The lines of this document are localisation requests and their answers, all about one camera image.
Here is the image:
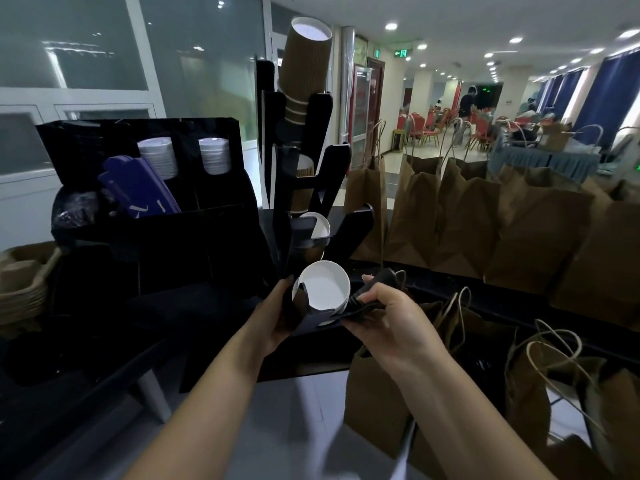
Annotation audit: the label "black wrapped cutlery bundle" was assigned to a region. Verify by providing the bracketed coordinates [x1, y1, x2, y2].
[51, 187, 113, 235]

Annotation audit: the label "brown ribbed paper cup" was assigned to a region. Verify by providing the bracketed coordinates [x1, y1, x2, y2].
[295, 154, 315, 215]

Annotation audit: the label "stack of pulp cup trays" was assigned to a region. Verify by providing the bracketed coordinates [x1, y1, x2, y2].
[0, 241, 63, 328]

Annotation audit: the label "white framed window partition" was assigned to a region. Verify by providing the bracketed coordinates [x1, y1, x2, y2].
[0, 0, 281, 251]

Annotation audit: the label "black glossy bar counter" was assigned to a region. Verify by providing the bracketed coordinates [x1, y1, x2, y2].
[0, 204, 640, 445]

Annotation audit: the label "small brown paper cup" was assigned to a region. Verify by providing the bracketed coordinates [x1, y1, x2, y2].
[295, 211, 332, 245]

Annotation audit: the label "black cup dispenser rack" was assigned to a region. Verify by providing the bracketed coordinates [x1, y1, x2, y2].
[253, 57, 409, 341]

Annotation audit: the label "dark red door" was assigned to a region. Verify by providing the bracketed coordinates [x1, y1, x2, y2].
[349, 57, 387, 155]

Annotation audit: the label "row of red chairs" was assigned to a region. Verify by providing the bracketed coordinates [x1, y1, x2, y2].
[397, 107, 493, 153]

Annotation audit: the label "row of brown paper bags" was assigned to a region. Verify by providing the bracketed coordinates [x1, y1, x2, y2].
[342, 117, 640, 480]

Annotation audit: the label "white counter support panel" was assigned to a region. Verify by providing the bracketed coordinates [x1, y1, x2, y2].
[132, 367, 173, 425]

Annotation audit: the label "table with blue cloth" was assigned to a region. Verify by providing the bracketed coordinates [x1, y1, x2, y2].
[487, 129, 606, 183]

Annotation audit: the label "person's left forearm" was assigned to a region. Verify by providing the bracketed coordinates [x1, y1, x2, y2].
[122, 334, 281, 480]

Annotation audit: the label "brown cup stack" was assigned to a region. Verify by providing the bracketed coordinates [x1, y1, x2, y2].
[277, 16, 335, 128]

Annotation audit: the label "person's left hand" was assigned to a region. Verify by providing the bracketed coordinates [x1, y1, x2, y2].
[252, 277, 301, 358]

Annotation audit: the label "blue curtains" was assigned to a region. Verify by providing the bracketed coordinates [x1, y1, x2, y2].
[532, 47, 640, 151]

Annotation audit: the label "person's right hand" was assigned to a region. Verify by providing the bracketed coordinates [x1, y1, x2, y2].
[345, 274, 446, 378]

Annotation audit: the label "white cup stack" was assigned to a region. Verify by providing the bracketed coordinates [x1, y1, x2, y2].
[291, 260, 351, 315]

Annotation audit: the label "black acrylic condiment organizer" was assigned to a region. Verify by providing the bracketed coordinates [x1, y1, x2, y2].
[35, 117, 279, 391]

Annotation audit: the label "person's right forearm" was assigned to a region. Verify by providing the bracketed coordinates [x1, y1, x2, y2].
[395, 344, 556, 480]

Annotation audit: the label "bundle of blue paper packets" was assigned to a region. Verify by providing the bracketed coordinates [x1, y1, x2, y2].
[97, 154, 182, 219]

